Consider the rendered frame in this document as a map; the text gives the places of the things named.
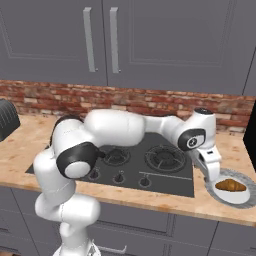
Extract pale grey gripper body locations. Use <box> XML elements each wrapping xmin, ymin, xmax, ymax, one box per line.
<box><xmin>198</xmin><ymin>151</ymin><xmax>223</xmax><ymax>184</ymax></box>

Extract brown croissant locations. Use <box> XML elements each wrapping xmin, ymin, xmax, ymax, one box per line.
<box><xmin>214</xmin><ymin>178</ymin><xmax>248</xmax><ymax>193</ymax></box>

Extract white plate with grey rim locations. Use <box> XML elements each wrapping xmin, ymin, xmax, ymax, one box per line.
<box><xmin>203</xmin><ymin>168</ymin><xmax>256</xmax><ymax>210</ymax></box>

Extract black hob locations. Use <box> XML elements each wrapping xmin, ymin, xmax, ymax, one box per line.
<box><xmin>24</xmin><ymin>131</ymin><xmax>196</xmax><ymax>199</ymax></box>

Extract black appliance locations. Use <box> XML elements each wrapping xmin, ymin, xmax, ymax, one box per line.
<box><xmin>242</xmin><ymin>103</ymin><xmax>256</xmax><ymax>162</ymax></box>

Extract black hob knob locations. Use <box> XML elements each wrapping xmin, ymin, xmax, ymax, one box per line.
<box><xmin>87</xmin><ymin>167</ymin><xmax>102</xmax><ymax>182</ymax></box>
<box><xmin>138</xmin><ymin>173</ymin><xmax>153</xmax><ymax>188</ymax></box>
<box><xmin>112</xmin><ymin>170</ymin><xmax>127</xmax><ymax>185</ymax></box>

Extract grey base cupboard door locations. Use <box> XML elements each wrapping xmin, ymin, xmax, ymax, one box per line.
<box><xmin>208</xmin><ymin>220</ymin><xmax>256</xmax><ymax>256</ymax></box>

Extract long grey drawer front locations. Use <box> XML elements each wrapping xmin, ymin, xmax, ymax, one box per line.
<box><xmin>9</xmin><ymin>187</ymin><xmax>176</xmax><ymax>235</ymax></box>

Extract wide grey cupboard door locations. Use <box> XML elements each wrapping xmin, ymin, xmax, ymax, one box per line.
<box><xmin>102</xmin><ymin>0</ymin><xmax>256</xmax><ymax>97</ymax></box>

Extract grey base cupboard drawers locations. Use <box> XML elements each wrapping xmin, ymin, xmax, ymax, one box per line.
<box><xmin>0</xmin><ymin>185</ymin><xmax>43</xmax><ymax>256</ymax></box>

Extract dark grey ribbed appliance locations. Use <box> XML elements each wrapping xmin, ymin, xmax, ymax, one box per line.
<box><xmin>0</xmin><ymin>98</ymin><xmax>22</xmax><ymax>143</ymax></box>

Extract grey drawer front with handle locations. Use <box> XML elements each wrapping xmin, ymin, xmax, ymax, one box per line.
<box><xmin>84</xmin><ymin>224</ymin><xmax>169</xmax><ymax>256</ymax></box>

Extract grey curved drawer handle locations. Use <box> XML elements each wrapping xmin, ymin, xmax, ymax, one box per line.
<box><xmin>96</xmin><ymin>244</ymin><xmax>128</xmax><ymax>255</ymax></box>

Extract grey bar cupboard handle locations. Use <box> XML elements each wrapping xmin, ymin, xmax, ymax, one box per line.
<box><xmin>82</xmin><ymin>6</ymin><xmax>98</xmax><ymax>73</ymax></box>
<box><xmin>109</xmin><ymin>6</ymin><xmax>122</xmax><ymax>75</ymax></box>

